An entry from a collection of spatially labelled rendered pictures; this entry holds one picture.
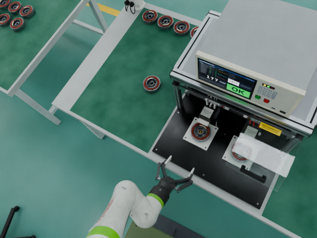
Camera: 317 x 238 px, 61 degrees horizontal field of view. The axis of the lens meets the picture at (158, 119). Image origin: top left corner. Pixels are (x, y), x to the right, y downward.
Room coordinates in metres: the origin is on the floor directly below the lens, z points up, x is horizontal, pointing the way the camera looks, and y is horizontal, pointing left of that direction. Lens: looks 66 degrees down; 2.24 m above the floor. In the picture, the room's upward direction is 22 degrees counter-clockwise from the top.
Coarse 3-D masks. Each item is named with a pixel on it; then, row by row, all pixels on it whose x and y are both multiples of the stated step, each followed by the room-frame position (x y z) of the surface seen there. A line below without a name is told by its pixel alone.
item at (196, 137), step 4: (196, 124) 0.52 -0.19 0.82; (200, 124) 0.52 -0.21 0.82; (192, 128) 0.51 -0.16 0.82; (196, 128) 0.51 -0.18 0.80; (204, 128) 0.49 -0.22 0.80; (208, 128) 0.48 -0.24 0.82; (192, 132) 0.49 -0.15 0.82; (208, 132) 0.45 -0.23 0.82; (192, 136) 0.47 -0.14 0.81; (196, 136) 0.46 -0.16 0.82; (200, 136) 0.45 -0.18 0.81; (204, 136) 0.44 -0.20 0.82; (208, 136) 0.43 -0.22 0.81; (196, 140) 0.44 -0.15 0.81; (200, 140) 0.43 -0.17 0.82; (204, 140) 0.42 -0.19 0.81
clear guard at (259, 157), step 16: (256, 128) 0.31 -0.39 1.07; (240, 144) 0.27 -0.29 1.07; (256, 144) 0.24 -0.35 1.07; (272, 144) 0.22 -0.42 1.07; (288, 144) 0.19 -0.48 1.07; (240, 160) 0.21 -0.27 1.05; (256, 160) 0.18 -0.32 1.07; (272, 160) 0.16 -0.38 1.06; (288, 160) 0.13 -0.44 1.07; (272, 176) 0.10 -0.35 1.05
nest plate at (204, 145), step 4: (196, 120) 0.56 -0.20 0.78; (192, 124) 0.55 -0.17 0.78; (188, 128) 0.53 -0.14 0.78; (200, 128) 0.50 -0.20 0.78; (212, 128) 0.48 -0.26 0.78; (216, 128) 0.47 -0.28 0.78; (188, 132) 0.51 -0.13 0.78; (196, 132) 0.49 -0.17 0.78; (204, 132) 0.47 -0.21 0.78; (212, 132) 0.46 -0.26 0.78; (216, 132) 0.45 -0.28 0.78; (184, 136) 0.49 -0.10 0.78; (188, 136) 0.49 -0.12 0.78; (212, 136) 0.43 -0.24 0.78; (188, 140) 0.47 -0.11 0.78; (192, 140) 0.46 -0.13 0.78; (208, 140) 0.42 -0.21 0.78; (196, 144) 0.43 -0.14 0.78; (200, 144) 0.42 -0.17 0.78; (204, 144) 0.41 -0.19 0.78; (208, 144) 0.40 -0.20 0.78; (204, 148) 0.39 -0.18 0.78
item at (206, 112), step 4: (220, 100) 0.57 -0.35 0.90; (212, 104) 0.57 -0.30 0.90; (204, 108) 0.55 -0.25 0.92; (208, 108) 0.55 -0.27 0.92; (212, 108) 0.55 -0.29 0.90; (216, 108) 0.54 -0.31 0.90; (200, 112) 0.54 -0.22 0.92; (204, 112) 0.53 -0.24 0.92; (208, 112) 0.52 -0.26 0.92; (212, 112) 0.51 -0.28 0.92; (200, 116) 0.52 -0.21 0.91; (204, 116) 0.51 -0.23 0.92; (208, 116) 0.50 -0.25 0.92; (212, 116) 0.50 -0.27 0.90; (200, 120) 0.51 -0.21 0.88; (204, 120) 0.50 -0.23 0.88; (208, 120) 0.49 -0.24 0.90; (204, 124) 0.48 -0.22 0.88; (208, 124) 0.48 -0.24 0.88
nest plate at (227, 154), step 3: (234, 138) 0.38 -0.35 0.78; (237, 138) 0.37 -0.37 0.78; (231, 141) 0.37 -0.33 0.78; (234, 141) 0.36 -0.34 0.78; (231, 144) 0.35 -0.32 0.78; (228, 147) 0.34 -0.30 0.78; (228, 150) 0.33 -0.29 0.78; (225, 153) 0.32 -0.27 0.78; (228, 153) 0.31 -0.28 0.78; (225, 156) 0.30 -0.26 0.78; (228, 156) 0.30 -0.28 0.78; (225, 159) 0.29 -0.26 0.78
